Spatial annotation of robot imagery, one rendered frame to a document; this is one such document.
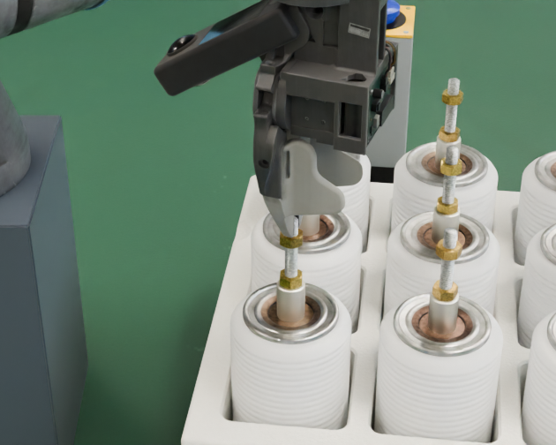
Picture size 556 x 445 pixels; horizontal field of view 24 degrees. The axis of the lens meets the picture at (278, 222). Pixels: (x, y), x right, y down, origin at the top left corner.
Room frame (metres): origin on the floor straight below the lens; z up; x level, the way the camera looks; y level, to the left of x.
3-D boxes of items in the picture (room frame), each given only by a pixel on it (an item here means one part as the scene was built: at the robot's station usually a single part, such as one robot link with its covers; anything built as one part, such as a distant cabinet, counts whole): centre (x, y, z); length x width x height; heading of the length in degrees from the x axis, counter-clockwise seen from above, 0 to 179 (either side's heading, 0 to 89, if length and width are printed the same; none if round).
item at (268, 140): (0.77, 0.00, 0.42); 0.05 x 0.02 x 0.09; 159
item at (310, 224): (0.91, -0.02, 0.26); 0.02 x 0.02 x 0.03
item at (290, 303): (0.79, -0.01, 0.26); 0.02 x 0.02 x 0.03
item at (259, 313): (0.79, -0.01, 0.25); 0.08 x 0.08 x 0.01
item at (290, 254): (0.79, -0.01, 0.30); 0.01 x 0.01 x 0.08
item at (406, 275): (0.89, -0.14, 0.16); 0.10 x 0.10 x 0.18
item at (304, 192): (0.77, -0.02, 0.38); 0.06 x 0.03 x 0.09; 69
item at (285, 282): (0.79, -0.01, 0.29); 0.02 x 0.02 x 0.01; 87
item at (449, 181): (0.89, -0.14, 0.30); 0.01 x 0.01 x 0.08
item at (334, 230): (0.91, -0.02, 0.25); 0.08 x 0.08 x 0.01
